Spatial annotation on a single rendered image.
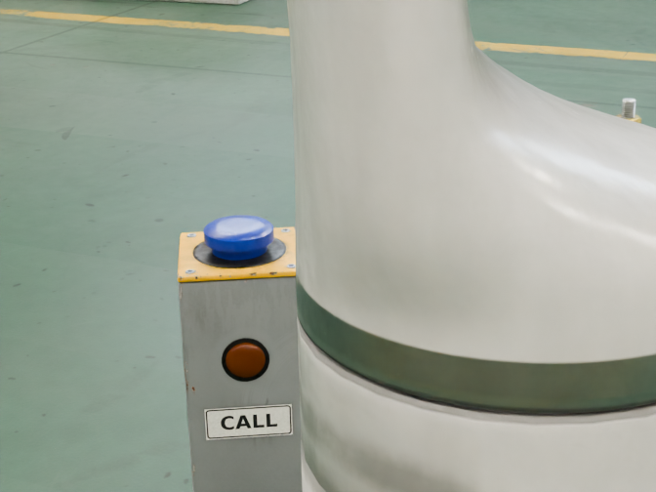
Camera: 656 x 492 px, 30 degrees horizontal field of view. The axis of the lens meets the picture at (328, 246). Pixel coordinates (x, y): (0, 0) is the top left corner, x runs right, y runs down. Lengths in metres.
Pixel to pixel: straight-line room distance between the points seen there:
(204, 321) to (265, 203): 1.04
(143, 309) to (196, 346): 0.72
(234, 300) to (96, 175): 1.22
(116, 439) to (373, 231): 0.97
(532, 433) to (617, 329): 0.02
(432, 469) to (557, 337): 0.03
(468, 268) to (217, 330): 0.50
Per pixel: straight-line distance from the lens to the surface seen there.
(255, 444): 0.72
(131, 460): 1.12
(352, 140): 0.19
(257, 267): 0.68
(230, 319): 0.68
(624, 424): 0.22
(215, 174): 1.86
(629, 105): 0.92
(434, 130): 0.19
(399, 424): 0.22
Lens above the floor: 0.57
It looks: 22 degrees down
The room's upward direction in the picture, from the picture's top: 1 degrees counter-clockwise
